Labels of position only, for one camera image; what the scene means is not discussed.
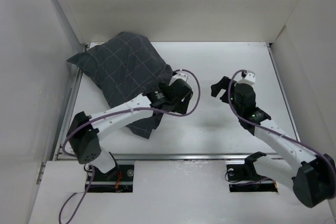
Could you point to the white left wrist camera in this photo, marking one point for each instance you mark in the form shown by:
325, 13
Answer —
179, 74

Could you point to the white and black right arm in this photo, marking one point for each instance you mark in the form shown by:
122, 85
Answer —
308, 173

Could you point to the dark grey checked pillowcase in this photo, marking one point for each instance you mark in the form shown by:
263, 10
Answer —
123, 67

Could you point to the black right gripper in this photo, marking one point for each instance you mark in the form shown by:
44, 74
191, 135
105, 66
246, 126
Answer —
223, 83

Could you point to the aluminium front table rail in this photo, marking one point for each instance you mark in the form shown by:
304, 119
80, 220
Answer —
166, 157

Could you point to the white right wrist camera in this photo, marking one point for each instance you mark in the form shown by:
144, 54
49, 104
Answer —
248, 77

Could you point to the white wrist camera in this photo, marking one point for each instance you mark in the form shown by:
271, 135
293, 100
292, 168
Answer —
179, 74
248, 77

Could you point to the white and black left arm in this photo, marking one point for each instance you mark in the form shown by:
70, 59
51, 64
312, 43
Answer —
87, 131

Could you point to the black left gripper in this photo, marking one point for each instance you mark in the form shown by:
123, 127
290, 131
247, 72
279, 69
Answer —
180, 107

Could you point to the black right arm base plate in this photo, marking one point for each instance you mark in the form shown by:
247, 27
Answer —
241, 180

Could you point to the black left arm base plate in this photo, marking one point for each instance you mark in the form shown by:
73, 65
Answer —
121, 182

